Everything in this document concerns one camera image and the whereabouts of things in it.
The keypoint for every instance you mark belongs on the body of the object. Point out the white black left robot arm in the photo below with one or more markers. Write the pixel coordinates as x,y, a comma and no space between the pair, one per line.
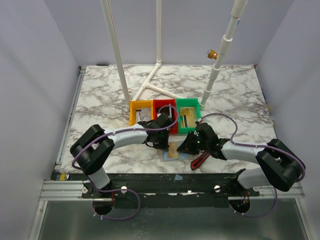
92,149

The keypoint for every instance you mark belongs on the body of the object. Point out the orange knob on pipe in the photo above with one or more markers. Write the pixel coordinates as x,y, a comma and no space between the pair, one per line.
211,54

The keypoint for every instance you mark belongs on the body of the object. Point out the red black utility knife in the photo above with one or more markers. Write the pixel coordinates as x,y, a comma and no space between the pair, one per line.
196,163

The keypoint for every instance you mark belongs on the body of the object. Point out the yellow plastic bin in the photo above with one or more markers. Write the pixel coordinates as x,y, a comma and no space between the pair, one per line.
138,104

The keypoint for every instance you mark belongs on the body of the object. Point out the red plastic bin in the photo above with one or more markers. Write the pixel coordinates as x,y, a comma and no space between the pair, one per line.
158,103

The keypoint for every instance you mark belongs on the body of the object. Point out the silver VIP card front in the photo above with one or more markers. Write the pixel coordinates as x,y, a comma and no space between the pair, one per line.
143,114

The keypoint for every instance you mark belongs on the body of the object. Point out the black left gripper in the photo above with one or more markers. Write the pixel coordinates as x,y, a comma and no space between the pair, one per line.
164,146

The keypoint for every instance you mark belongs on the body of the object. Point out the green plastic bin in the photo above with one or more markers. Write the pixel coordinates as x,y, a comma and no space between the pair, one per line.
187,102

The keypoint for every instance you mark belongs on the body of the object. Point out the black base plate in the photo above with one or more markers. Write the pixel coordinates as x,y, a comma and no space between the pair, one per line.
152,190

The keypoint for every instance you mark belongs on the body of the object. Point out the gold card in green bin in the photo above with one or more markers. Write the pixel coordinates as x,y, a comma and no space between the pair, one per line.
188,117

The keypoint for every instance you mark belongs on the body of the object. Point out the white PVC pipe frame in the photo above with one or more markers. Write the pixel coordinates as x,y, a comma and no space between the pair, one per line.
235,17

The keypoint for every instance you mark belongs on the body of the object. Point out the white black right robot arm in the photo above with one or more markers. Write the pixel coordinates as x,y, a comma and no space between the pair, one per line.
277,165

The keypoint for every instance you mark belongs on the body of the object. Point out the gold card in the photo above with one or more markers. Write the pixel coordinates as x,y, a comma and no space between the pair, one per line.
188,117
172,153

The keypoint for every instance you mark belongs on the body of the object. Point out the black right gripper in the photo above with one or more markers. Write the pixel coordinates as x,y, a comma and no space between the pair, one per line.
191,144

